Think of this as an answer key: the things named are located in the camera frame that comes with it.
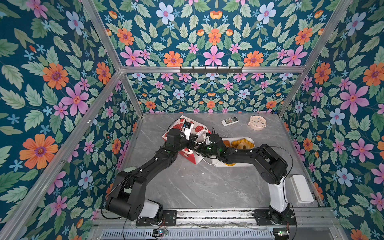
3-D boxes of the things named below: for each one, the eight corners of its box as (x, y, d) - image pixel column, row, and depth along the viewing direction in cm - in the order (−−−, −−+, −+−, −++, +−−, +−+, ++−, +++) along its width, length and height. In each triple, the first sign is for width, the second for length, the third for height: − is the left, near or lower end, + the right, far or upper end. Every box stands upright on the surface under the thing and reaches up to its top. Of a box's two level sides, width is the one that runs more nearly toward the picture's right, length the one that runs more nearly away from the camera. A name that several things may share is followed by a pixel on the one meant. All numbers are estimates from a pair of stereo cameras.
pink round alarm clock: (249, 130, 112) (251, 127, 109) (246, 118, 120) (247, 115, 117) (267, 130, 112) (268, 127, 109) (262, 118, 120) (264, 115, 117)
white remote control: (224, 126, 114) (224, 124, 113) (221, 122, 118) (221, 120, 116) (239, 121, 118) (239, 119, 116) (235, 117, 121) (236, 115, 119)
